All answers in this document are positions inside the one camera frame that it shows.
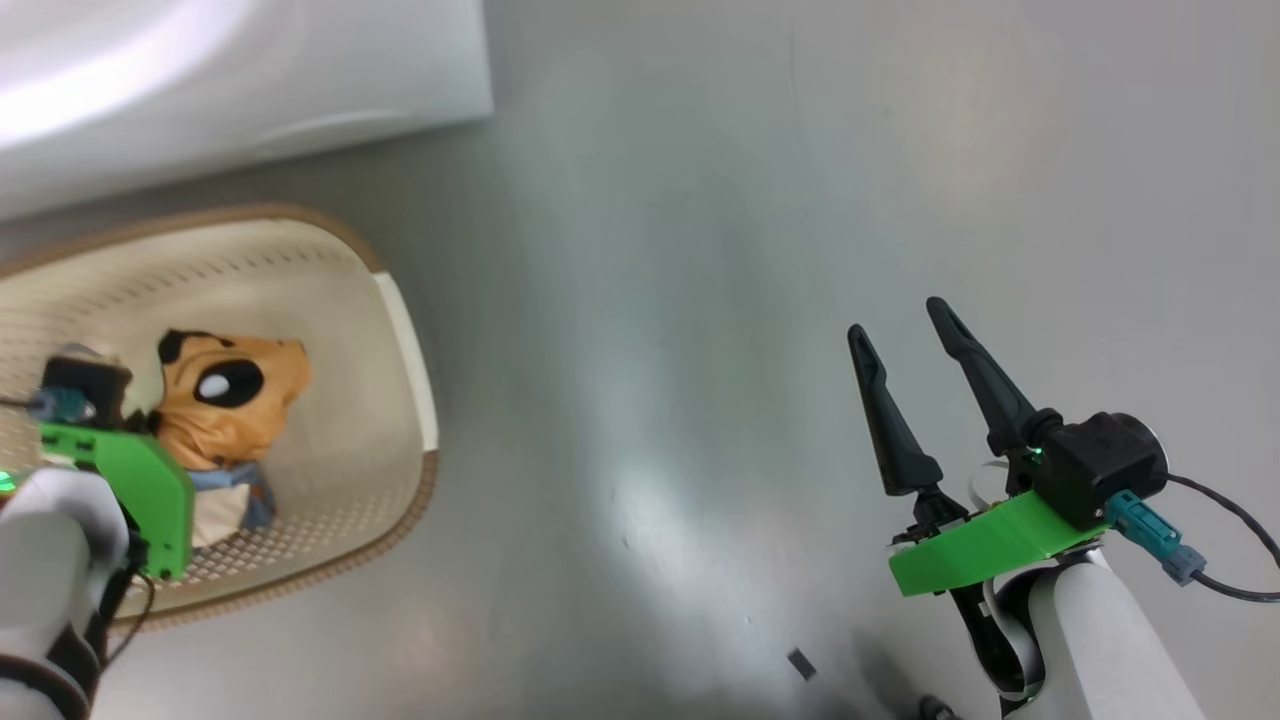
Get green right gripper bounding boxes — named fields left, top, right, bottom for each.
left=846, top=295, right=1112, bottom=599

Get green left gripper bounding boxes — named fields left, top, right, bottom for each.
left=38, top=420, right=197, bottom=584

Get blue printed garment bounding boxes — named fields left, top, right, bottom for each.
left=185, top=460, right=280, bottom=533

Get orange cartoon dog garment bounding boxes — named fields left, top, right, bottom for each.
left=148, top=328, right=313, bottom=473

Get cream perforated laundry basket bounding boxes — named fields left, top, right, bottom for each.
left=0, top=204, right=442, bottom=633

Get white front-load washing machine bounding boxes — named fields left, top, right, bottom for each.
left=0, top=0, right=495, bottom=223

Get white flat ribbon cable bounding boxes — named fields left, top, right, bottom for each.
left=964, top=459, right=1017, bottom=512

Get left camera cable teal plug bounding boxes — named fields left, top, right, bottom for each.
left=0, top=388, right=98, bottom=423

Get camera cable teal plug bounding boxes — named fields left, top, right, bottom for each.
left=1104, top=474, right=1280, bottom=604
left=0, top=388, right=98, bottom=423

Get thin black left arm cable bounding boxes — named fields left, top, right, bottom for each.
left=98, top=568, right=158, bottom=666

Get right camera cable teal plug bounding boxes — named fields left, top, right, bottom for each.
left=1104, top=474, right=1280, bottom=604

